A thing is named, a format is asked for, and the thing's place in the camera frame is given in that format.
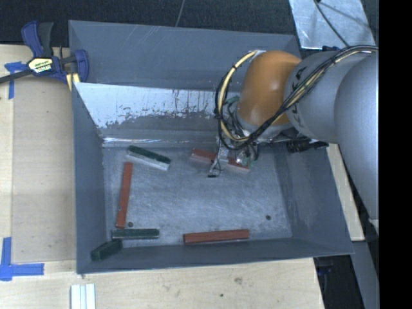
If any pale wood flat board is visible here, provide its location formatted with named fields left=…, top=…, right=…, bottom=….
left=10, top=78, right=78, bottom=264

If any grey metal bin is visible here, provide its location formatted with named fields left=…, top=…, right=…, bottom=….
left=68, top=19, right=355, bottom=275

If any red-brown flat block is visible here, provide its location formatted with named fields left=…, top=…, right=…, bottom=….
left=182, top=228, right=251, bottom=246
left=115, top=162, right=134, bottom=230
left=189, top=148, right=251, bottom=174

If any black cylinder on white bracket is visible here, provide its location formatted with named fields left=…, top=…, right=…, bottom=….
left=285, top=138, right=330, bottom=155

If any dark green flat block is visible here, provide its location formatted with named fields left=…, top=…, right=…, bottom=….
left=89, top=238, right=124, bottom=263
left=111, top=227, right=161, bottom=240
left=126, top=144, right=172, bottom=172

